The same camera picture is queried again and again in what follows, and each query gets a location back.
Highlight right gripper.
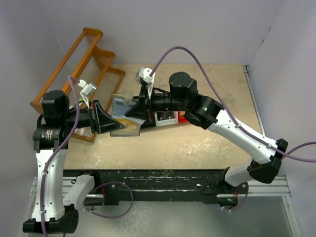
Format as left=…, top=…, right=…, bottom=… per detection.
left=126, top=82, right=188, bottom=120

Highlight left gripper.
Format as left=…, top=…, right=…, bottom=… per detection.
left=62, top=99, right=123, bottom=134

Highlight grey card holder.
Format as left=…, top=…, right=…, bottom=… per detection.
left=110, top=94, right=145, bottom=137

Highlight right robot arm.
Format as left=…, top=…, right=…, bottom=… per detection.
left=125, top=68, right=288, bottom=193

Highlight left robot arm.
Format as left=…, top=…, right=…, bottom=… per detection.
left=23, top=90, right=123, bottom=236

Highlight gold card in holder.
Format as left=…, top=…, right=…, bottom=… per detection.
left=110, top=118, right=140, bottom=137

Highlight black cards in white bin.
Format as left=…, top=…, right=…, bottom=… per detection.
left=157, top=112, right=175, bottom=121

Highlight white plastic bin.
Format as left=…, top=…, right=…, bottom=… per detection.
left=155, top=111, right=178, bottom=127

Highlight red plastic bin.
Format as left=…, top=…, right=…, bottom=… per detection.
left=178, top=114, right=188, bottom=123

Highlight orange wooden rack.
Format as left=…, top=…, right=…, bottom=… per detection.
left=30, top=27, right=126, bottom=143

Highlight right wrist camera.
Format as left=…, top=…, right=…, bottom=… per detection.
left=135, top=67, right=155, bottom=99

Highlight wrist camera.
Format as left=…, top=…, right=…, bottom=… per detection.
left=135, top=67, right=155, bottom=99
left=78, top=79, right=97, bottom=108

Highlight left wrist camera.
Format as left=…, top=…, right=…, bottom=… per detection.
left=78, top=79, right=97, bottom=108

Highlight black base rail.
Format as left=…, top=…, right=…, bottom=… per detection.
left=63, top=169, right=248, bottom=206

